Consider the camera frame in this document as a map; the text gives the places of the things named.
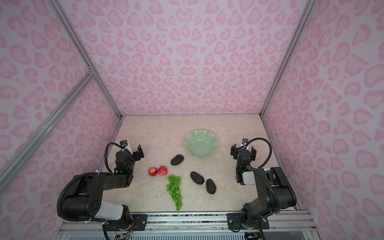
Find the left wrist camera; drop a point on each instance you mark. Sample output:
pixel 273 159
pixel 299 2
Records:
pixel 126 146

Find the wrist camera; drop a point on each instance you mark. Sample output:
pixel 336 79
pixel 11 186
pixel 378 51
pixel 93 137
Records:
pixel 245 142
pixel 126 146

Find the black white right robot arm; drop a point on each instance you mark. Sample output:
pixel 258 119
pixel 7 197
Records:
pixel 275 193

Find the light green scalloped fruit bowl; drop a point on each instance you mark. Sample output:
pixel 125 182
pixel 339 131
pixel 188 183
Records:
pixel 201 144

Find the red apple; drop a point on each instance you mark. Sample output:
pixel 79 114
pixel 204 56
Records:
pixel 153 172
pixel 162 171

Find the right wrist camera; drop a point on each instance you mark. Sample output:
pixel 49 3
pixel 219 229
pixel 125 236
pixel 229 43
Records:
pixel 245 142

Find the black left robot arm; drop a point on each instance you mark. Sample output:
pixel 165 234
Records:
pixel 81 200

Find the aluminium frame diagonal bar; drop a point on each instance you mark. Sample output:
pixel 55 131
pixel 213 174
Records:
pixel 19 160

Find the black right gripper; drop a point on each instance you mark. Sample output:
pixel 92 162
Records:
pixel 243 151

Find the dark avocado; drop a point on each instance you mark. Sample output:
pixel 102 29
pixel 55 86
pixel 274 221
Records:
pixel 211 187
pixel 178 159
pixel 197 178

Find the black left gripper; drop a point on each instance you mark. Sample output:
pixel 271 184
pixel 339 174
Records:
pixel 135 154

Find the green grape bunch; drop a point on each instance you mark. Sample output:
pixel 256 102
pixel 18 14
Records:
pixel 174 190

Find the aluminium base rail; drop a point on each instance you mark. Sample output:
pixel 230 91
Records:
pixel 286 225

